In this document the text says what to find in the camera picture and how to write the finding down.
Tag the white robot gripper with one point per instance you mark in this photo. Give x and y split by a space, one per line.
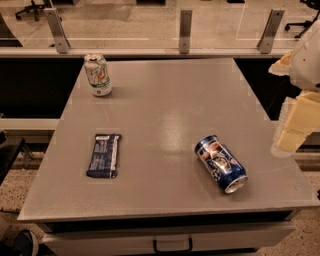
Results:
307 66

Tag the blue pepsi can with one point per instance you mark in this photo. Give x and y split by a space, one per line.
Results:
225 169

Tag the white green soda can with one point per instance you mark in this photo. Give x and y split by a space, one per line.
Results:
96 70

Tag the black office chair right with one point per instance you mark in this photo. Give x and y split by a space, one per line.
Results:
313 4

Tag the black office chair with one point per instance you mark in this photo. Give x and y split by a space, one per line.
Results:
313 4
34 8

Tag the white table drawer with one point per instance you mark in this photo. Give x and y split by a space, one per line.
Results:
207 239

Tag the dark blue snack bar wrapper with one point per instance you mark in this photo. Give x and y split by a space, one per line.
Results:
104 156

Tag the black office chair left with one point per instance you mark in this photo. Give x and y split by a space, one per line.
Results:
34 8

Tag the black side table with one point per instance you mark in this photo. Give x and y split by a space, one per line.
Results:
9 150

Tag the dark round object on floor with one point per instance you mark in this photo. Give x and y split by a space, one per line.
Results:
25 244

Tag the right metal rail bracket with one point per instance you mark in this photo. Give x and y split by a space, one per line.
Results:
266 41

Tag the metal rail bracket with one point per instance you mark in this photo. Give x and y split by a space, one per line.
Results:
266 41
185 31
55 24

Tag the middle metal rail bracket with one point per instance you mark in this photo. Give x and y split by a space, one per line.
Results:
185 31

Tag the black drawer handle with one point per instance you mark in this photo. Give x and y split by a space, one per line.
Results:
172 247

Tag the left metal rail bracket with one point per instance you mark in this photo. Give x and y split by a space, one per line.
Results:
55 24

